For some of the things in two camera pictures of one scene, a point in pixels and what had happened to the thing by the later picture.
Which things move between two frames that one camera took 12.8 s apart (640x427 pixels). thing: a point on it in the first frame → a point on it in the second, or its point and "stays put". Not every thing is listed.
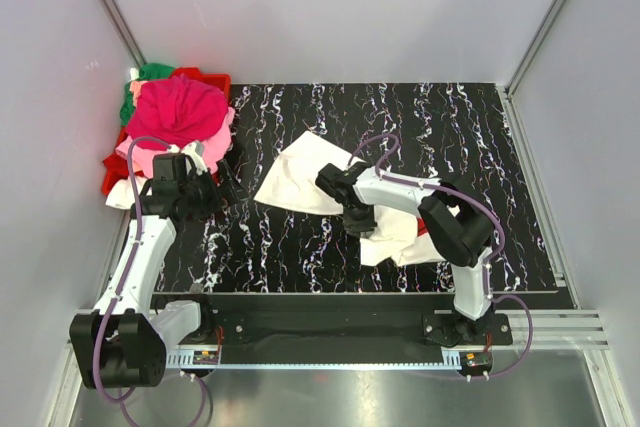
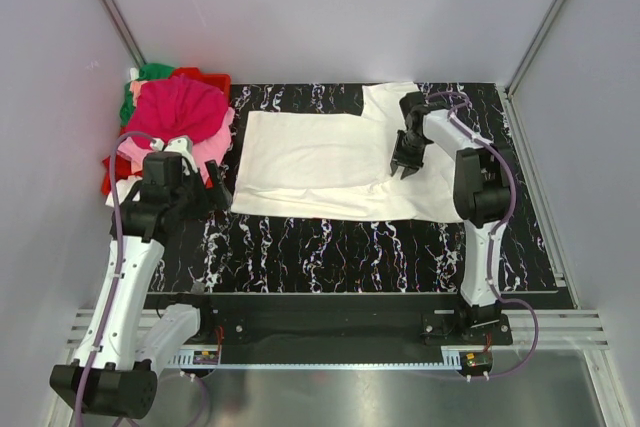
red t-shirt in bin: (116, 168) stays put
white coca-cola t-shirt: (291, 182) → (339, 166)
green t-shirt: (147, 71) stays put
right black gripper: (356, 227) → (399, 157)
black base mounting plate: (343, 322) stays put
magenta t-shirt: (179, 110) stays put
